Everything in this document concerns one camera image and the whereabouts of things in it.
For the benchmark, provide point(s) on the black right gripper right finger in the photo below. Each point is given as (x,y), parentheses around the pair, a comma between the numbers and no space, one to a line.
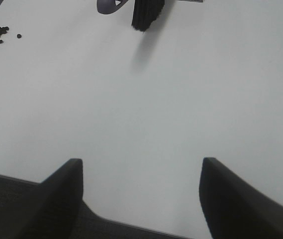
(233,209)

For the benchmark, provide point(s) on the grey hand brush black bristles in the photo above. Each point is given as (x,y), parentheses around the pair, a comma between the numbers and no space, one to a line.
(144,13)

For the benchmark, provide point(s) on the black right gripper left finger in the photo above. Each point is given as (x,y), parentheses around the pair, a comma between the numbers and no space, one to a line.
(50,209)

